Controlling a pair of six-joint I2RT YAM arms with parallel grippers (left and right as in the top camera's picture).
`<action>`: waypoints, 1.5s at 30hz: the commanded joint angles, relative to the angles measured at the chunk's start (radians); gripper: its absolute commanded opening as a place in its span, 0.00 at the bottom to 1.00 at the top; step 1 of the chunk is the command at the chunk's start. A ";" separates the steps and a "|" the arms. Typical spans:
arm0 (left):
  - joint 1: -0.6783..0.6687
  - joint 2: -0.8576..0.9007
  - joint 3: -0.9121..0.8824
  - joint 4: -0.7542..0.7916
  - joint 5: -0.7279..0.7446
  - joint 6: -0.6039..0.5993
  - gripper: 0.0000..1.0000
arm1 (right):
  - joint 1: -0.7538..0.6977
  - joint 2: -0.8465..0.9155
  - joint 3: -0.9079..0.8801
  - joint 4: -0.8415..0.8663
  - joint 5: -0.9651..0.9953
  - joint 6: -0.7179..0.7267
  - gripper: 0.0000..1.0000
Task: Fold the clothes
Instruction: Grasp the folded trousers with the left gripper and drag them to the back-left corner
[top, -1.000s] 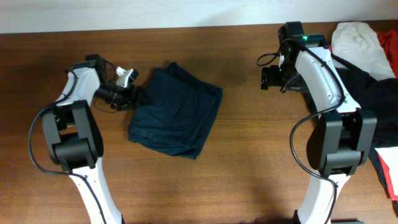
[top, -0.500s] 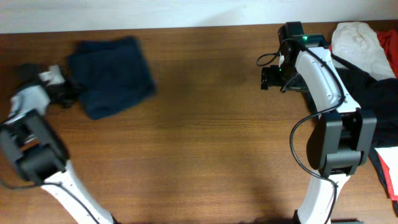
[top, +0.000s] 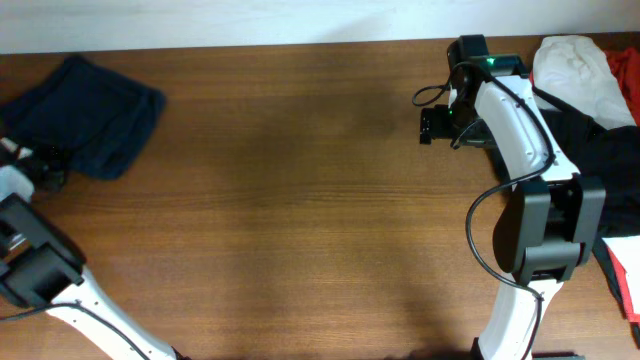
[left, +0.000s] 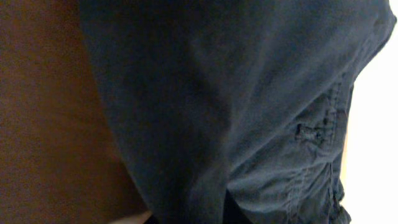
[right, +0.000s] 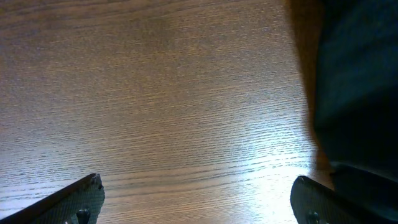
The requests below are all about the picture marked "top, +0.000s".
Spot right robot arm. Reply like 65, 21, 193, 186
420, 55, 606, 359

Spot red garment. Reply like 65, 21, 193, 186
526, 48, 640, 326

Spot navy blue shorts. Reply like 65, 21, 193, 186
1, 55, 167, 180

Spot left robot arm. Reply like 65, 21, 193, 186
1, 138, 184, 359

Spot black shorts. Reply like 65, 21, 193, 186
534, 88, 639, 303

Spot white garment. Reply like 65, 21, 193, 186
532, 35, 636, 130

